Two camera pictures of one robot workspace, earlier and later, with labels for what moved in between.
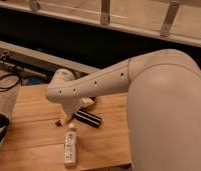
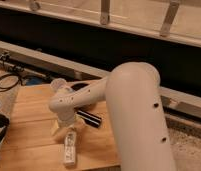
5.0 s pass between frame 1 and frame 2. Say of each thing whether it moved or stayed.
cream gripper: moved
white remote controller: stayed
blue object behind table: stayed
